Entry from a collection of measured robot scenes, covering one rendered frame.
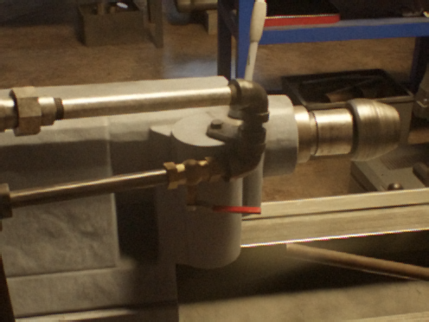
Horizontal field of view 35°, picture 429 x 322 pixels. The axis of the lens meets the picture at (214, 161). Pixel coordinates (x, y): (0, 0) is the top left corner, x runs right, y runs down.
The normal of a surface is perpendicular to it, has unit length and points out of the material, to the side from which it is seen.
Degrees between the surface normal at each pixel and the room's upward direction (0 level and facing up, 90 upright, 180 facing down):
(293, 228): 0
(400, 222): 0
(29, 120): 101
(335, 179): 0
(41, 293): 62
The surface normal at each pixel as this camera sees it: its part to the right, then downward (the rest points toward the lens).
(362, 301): -0.05, -0.83
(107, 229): 0.15, 0.15
